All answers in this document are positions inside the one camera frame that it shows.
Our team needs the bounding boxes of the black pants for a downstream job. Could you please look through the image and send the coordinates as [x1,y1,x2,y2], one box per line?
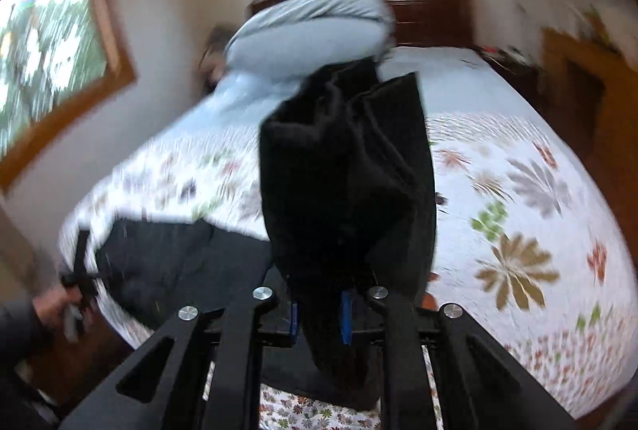
[96,59,436,410]

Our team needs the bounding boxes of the person's left forearm dark sleeve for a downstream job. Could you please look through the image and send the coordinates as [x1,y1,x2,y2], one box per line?
[0,300,54,393]

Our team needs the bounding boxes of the person's left hand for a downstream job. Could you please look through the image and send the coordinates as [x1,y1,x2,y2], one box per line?
[32,284,83,328]

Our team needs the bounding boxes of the floral quilted bedspread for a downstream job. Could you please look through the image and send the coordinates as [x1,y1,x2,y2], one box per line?
[57,110,633,430]

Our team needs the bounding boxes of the wooden framed window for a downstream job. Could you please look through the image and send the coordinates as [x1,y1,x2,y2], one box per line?
[1,0,135,192]

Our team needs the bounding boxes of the clothes pile beside bed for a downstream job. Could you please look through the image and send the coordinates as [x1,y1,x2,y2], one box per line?
[198,23,238,95]

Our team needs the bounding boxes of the dark wooden headboard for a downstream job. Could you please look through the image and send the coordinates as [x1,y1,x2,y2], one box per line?
[248,0,476,49]

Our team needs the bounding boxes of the wooden cabinet with shelves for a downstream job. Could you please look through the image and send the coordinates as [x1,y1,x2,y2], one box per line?
[537,0,638,271]

